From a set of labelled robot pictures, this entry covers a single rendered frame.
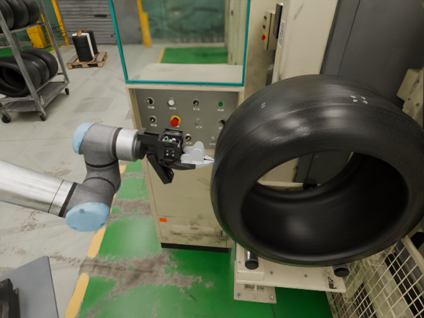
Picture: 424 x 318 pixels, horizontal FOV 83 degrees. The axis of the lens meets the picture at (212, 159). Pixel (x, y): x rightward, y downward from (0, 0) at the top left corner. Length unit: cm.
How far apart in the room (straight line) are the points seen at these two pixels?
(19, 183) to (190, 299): 135
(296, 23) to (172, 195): 111
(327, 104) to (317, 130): 6
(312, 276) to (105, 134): 82
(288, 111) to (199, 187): 99
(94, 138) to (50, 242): 174
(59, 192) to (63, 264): 154
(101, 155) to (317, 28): 71
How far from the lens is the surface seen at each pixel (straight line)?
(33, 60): 470
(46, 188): 67
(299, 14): 83
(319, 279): 100
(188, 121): 125
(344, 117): 54
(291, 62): 85
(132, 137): 66
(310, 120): 52
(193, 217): 164
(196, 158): 65
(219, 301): 178
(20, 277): 143
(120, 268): 199
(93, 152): 71
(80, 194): 66
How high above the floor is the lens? 163
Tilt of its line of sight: 35 degrees down
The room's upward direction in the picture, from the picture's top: straight up
